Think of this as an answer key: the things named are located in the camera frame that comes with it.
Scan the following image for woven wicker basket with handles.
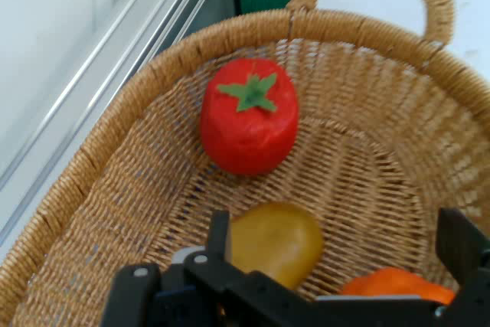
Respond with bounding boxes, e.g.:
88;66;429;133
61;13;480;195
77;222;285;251
0;0;490;327

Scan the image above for aluminium wall rail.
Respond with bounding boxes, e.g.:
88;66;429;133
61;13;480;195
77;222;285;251
0;0;233;247

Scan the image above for orange toy bell pepper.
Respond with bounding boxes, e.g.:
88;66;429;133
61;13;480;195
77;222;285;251
340;267;456;305

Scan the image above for red toy tomato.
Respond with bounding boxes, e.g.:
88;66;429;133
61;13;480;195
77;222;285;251
198;57;300;177

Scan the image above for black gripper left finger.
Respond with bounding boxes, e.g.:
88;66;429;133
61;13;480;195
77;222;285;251
103;210;315;327

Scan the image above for yellow-brown potato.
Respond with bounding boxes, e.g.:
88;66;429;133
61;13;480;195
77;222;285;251
227;202;325;292

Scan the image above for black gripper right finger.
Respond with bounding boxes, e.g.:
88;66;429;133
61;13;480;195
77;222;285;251
435;207;490;327

